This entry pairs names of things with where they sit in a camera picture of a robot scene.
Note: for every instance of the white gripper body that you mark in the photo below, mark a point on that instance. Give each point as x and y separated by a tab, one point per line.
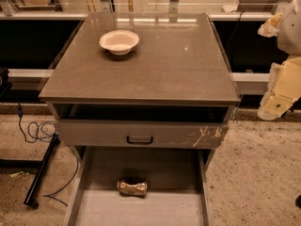
291	33

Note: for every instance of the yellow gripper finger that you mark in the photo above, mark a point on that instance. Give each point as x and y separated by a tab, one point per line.
274	107
270	27

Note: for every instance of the orange can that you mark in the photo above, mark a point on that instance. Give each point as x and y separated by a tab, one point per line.
132	186

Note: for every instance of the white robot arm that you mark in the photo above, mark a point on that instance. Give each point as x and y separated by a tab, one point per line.
288	39

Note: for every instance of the closed grey top drawer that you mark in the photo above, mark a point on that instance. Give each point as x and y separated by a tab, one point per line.
183	135

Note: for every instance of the grey drawer cabinet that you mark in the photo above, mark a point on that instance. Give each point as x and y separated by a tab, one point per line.
177	73

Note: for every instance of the open grey middle drawer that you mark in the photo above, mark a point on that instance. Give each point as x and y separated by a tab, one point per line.
176	194

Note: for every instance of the white paper bowl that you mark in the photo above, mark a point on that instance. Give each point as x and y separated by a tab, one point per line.
119	42

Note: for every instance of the black metal bar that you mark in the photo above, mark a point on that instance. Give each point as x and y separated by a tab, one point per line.
30	198

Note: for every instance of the black drawer handle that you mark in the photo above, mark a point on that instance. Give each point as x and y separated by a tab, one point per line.
139	140

